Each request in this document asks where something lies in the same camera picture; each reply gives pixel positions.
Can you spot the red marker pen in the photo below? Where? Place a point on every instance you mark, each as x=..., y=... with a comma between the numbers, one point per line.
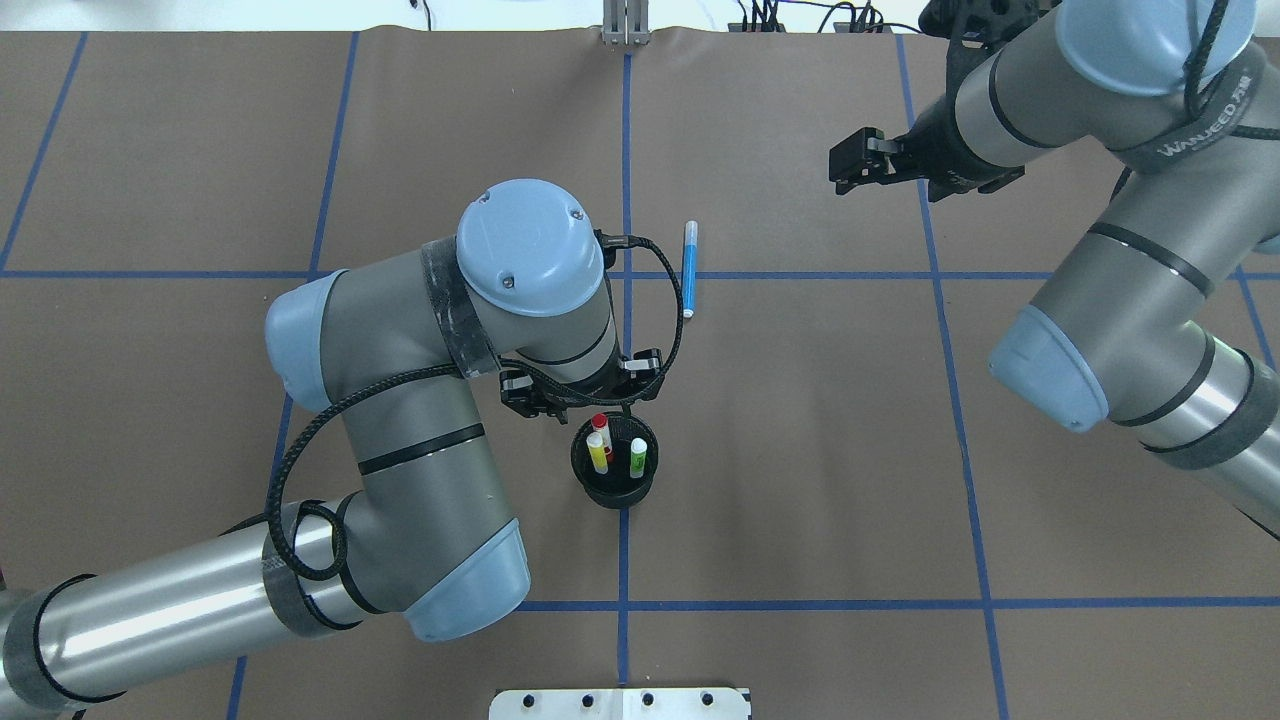
x=601, y=424

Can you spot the black mesh pen cup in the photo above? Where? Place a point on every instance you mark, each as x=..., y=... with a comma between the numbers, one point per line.
x=615, y=490

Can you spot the white camera stand base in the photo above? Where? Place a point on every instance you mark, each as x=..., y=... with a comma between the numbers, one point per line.
x=623, y=703

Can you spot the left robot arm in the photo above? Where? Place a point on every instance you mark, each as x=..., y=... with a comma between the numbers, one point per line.
x=389, y=501

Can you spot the yellow marker pen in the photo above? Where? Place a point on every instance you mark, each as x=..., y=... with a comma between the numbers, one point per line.
x=598, y=453

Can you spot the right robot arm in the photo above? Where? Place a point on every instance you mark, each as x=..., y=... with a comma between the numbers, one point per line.
x=1181, y=94

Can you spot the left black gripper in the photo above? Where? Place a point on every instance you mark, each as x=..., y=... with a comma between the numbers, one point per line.
x=521, y=390

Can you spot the green marker pen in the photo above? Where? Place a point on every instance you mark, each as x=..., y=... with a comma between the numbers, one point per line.
x=637, y=456

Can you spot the aluminium frame post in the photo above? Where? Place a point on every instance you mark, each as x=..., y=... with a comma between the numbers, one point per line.
x=625, y=23

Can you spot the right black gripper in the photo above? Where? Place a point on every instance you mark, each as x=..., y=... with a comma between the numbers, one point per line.
x=932, y=147

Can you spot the blue marker pen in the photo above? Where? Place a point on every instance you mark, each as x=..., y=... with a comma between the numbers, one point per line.
x=689, y=268

